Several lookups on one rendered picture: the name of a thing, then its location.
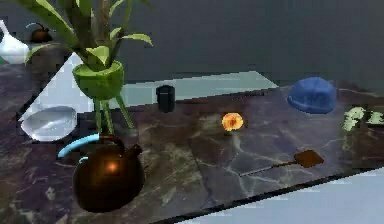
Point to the green potted house plant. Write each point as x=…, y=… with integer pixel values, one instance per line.
x=98, y=80

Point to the blue bowl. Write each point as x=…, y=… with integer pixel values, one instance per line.
x=312, y=96

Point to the black mug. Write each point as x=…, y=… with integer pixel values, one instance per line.
x=165, y=98

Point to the green lettuce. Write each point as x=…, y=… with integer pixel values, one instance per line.
x=354, y=117

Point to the brown spatula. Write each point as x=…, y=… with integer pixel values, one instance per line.
x=308, y=158

